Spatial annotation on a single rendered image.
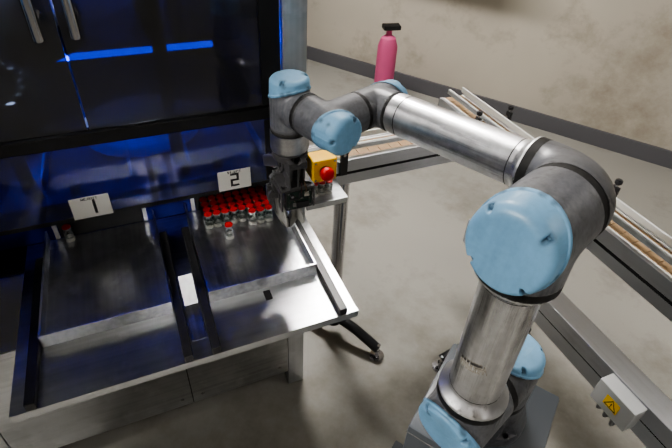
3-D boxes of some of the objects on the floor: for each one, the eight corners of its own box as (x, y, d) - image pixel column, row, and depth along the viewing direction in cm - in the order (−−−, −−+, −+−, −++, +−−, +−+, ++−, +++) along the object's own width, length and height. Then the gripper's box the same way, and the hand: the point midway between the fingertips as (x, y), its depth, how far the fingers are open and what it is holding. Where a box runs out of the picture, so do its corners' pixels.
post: (283, 370, 197) (258, -478, 70) (297, 365, 199) (298, -467, 72) (288, 384, 193) (271, -498, 65) (303, 379, 195) (313, -486, 67)
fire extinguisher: (404, 102, 394) (415, 24, 356) (388, 115, 375) (398, 34, 337) (374, 93, 405) (382, 16, 367) (357, 105, 386) (364, 25, 348)
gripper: (275, 166, 91) (278, 249, 104) (320, 158, 94) (317, 239, 107) (262, 143, 97) (266, 224, 110) (305, 136, 100) (304, 216, 113)
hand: (287, 220), depth 110 cm, fingers closed
